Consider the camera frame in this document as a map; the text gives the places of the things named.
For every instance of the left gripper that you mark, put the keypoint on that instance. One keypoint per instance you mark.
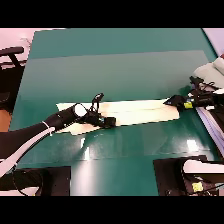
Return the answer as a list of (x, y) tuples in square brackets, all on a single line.
[(100, 120)]

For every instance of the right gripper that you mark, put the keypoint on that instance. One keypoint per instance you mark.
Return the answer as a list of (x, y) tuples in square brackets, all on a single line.
[(200, 99)]

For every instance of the cream garment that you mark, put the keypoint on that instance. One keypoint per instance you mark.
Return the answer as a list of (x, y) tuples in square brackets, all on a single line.
[(143, 111)]

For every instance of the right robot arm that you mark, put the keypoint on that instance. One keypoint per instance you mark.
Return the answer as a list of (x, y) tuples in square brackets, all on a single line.
[(200, 166)]

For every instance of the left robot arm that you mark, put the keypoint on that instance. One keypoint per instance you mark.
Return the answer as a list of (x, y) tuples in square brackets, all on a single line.
[(23, 136)]

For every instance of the white garment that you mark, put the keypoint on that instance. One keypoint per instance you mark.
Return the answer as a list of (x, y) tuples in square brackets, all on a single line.
[(210, 71)]

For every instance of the pale lilac garment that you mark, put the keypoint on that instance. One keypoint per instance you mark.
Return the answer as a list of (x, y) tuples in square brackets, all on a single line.
[(213, 126)]

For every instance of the black chair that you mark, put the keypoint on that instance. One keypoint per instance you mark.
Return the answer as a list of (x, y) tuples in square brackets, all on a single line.
[(8, 76)]

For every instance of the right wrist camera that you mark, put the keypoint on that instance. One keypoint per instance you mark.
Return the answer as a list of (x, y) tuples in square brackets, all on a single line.
[(196, 81)]

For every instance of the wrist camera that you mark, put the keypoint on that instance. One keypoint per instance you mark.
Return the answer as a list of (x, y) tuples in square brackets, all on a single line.
[(97, 99), (196, 81)]

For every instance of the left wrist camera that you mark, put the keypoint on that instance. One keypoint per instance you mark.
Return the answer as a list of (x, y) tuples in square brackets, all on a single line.
[(97, 99)]

